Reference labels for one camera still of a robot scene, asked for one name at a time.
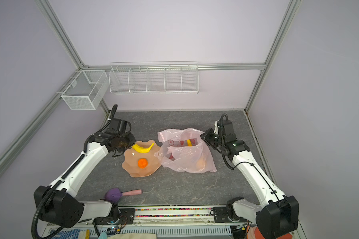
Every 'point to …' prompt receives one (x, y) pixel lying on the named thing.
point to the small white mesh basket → (86, 91)
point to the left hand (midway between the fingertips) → (134, 142)
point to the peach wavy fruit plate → (132, 157)
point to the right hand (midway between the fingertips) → (199, 133)
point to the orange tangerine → (142, 163)
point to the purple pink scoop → (114, 195)
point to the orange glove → (258, 235)
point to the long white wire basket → (154, 77)
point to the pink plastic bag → (185, 150)
